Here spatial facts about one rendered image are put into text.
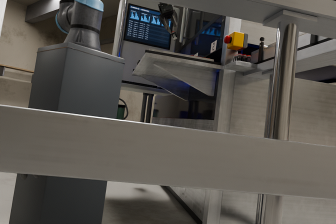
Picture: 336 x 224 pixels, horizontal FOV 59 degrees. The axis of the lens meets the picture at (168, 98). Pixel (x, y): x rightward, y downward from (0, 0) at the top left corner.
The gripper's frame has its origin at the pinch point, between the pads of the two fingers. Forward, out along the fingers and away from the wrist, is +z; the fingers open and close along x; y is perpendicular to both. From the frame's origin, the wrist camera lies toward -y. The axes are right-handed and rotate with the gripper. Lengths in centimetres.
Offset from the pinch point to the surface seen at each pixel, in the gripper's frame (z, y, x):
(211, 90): 36.5, -2.0, 10.2
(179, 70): 21.9, 3.5, -3.0
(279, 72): 44, 86, 20
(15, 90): -151, -546, -415
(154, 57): 14.5, 16.0, -12.6
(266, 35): 17.6, -0.4, 45.7
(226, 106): 47.0, 6.2, 14.0
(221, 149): 56, 93, 1
